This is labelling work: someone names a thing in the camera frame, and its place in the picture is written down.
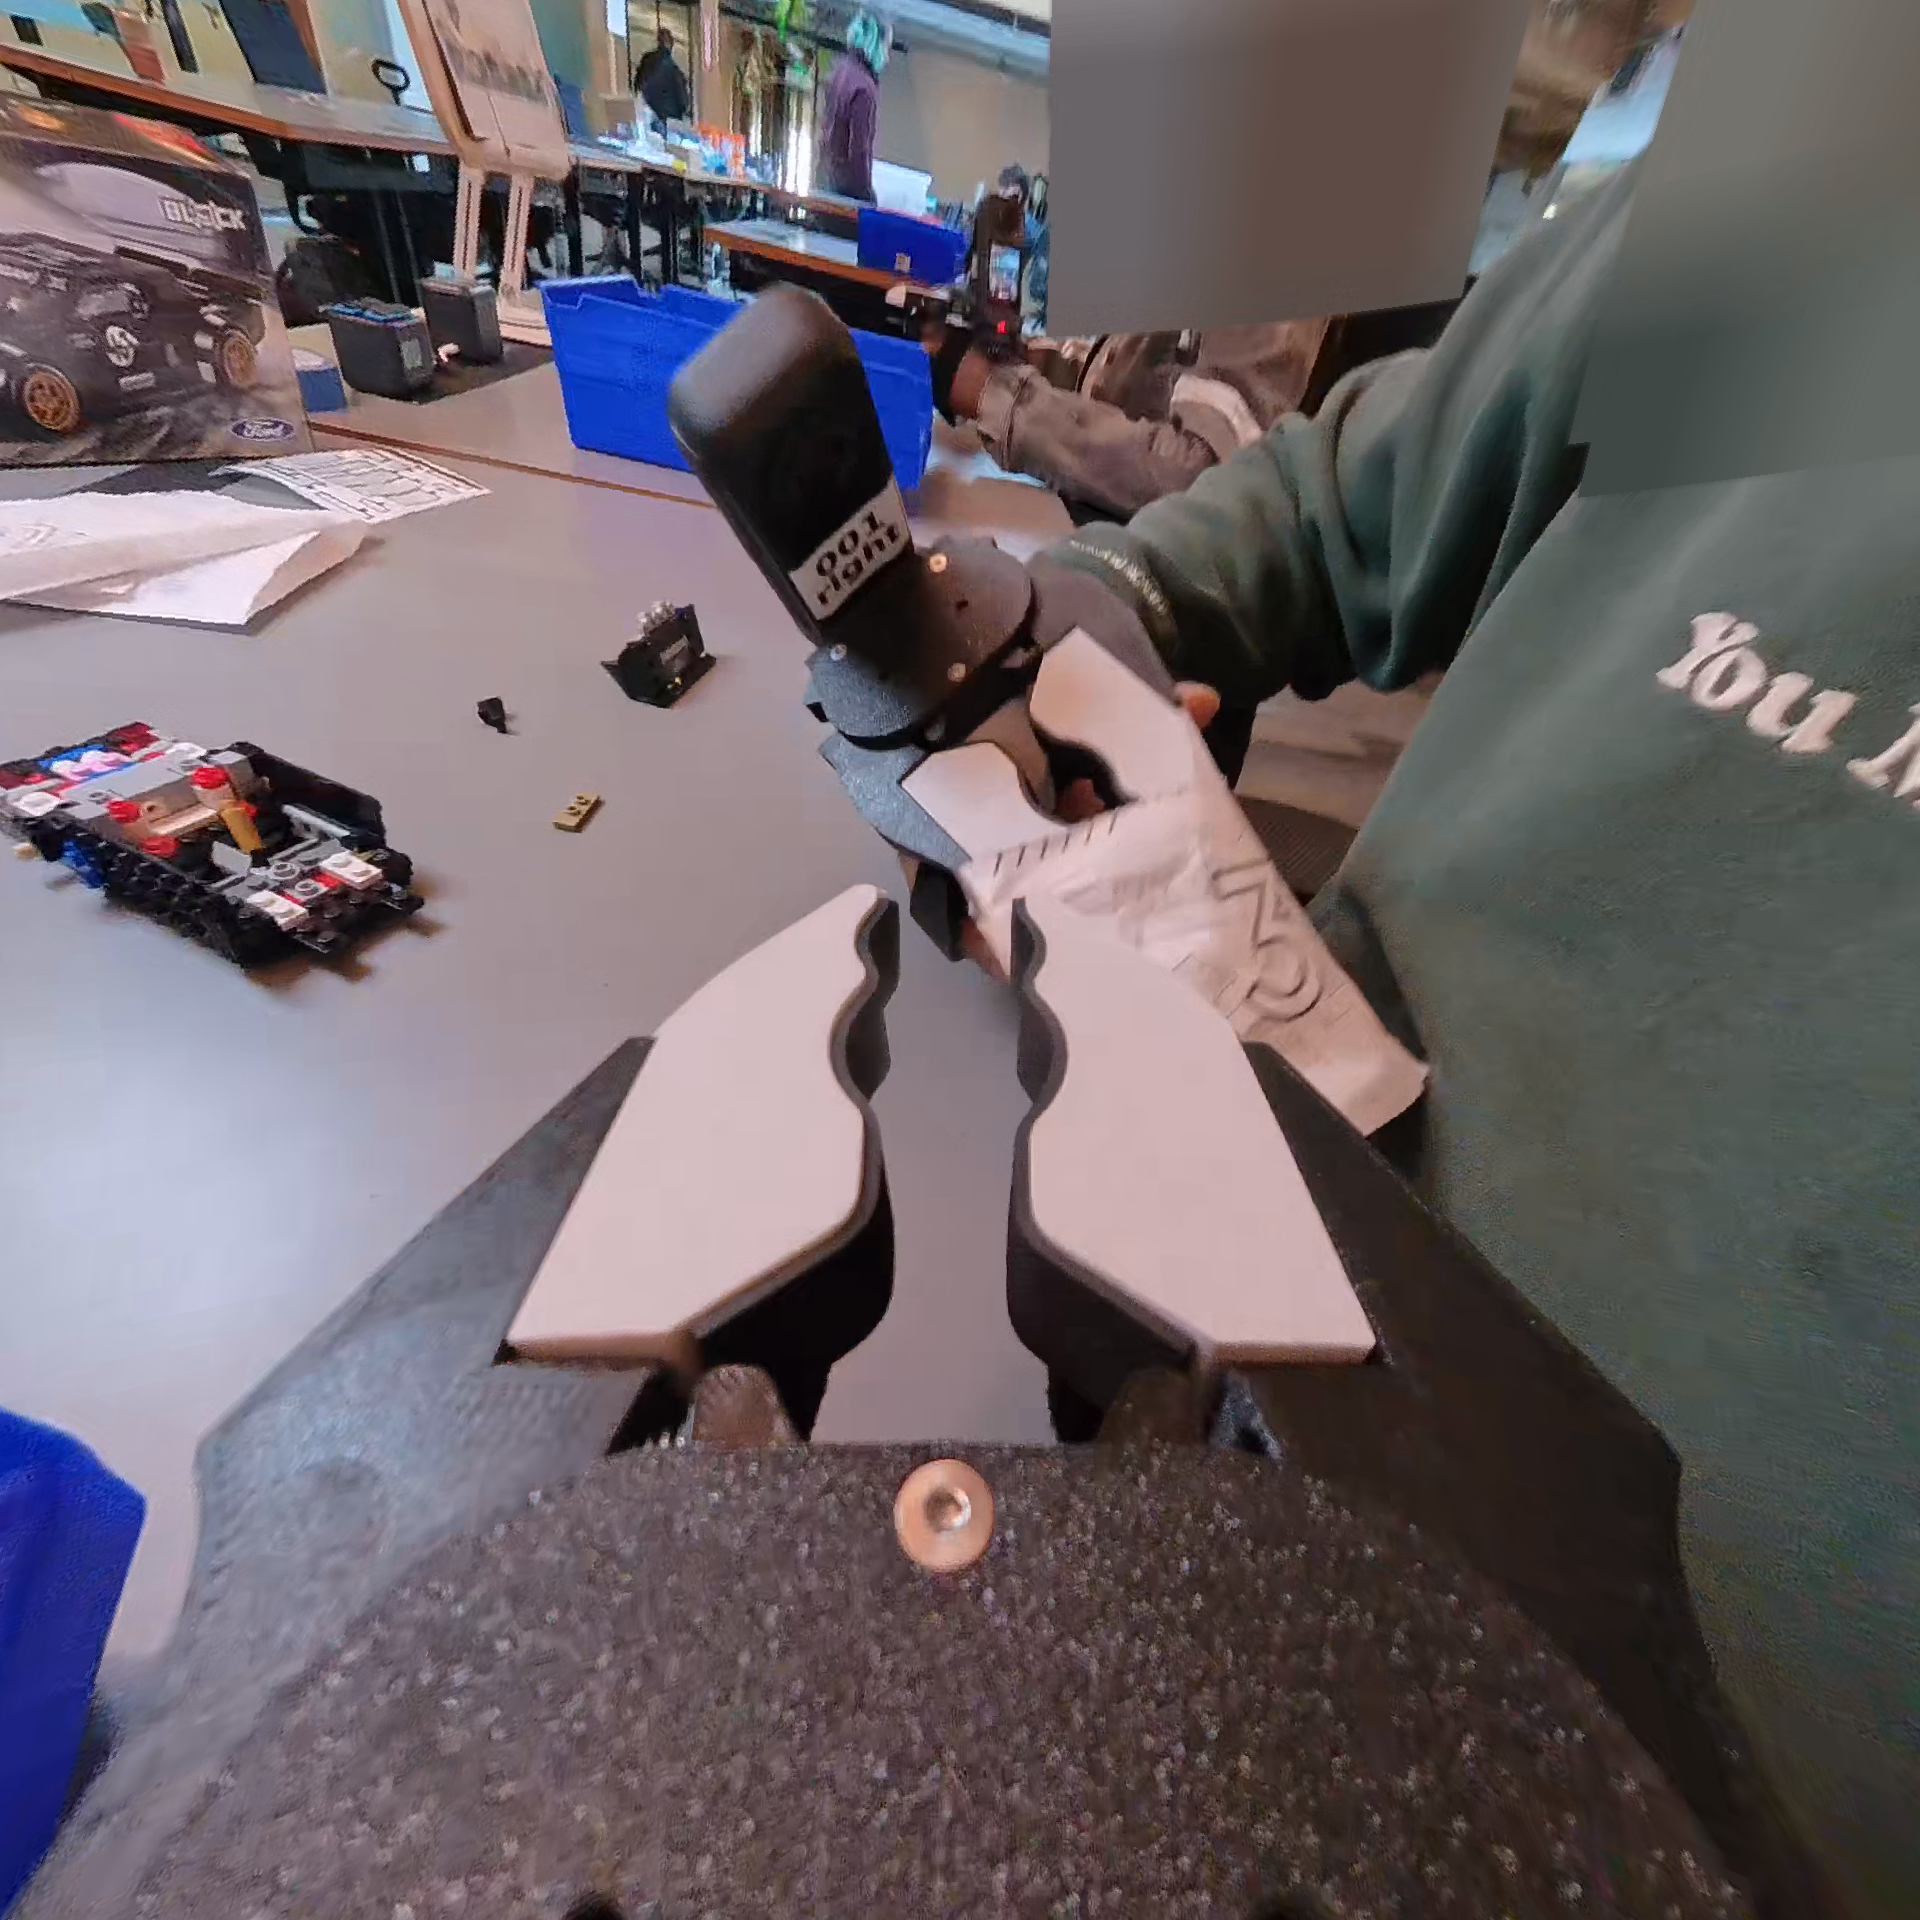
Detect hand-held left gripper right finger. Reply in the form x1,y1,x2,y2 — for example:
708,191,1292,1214
1005,896,1379,1423

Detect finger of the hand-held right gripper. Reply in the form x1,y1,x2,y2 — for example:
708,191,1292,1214
898,738,1058,877
1021,629,1239,819

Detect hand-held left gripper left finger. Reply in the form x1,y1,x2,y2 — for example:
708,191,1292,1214
507,888,902,1418

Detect single printed paper bag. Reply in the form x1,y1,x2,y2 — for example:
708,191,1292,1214
956,775,1433,1138

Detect partly built lego car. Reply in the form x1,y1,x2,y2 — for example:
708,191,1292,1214
0,720,427,972

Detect white paper bags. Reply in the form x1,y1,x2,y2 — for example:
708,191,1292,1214
0,486,370,629

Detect blue plastic bin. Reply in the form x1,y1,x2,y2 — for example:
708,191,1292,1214
852,200,980,290
0,1407,149,1910

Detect person's right forearm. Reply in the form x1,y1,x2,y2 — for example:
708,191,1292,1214
1045,167,1636,715

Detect black lego assembly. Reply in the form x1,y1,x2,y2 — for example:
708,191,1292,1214
604,600,721,712

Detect lego set box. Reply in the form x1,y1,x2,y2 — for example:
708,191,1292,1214
0,91,314,471

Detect person's right hand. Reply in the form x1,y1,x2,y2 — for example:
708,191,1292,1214
1026,550,1225,735

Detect blue bin with white label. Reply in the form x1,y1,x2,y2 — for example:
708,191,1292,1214
542,276,942,500

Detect small black box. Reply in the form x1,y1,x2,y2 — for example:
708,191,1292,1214
421,276,510,370
323,296,442,399

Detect printed white sheet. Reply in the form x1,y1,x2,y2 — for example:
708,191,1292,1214
226,446,491,530

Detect poster on wooden easel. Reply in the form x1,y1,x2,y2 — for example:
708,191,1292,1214
401,0,578,290

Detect person's green sweatshirt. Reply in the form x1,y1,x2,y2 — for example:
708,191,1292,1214
1314,451,1920,1920

